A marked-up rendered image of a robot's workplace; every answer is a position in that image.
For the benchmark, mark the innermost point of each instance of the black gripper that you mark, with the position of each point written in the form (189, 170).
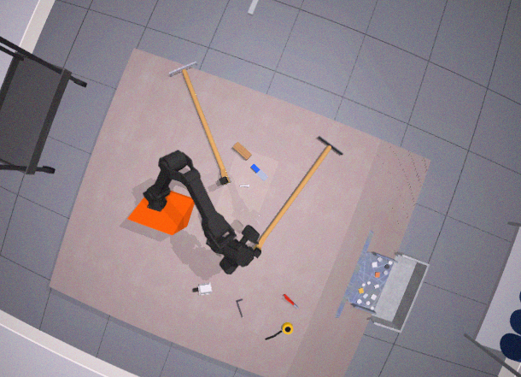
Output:
(249, 234)

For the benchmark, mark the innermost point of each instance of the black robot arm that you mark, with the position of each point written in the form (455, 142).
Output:
(214, 225)

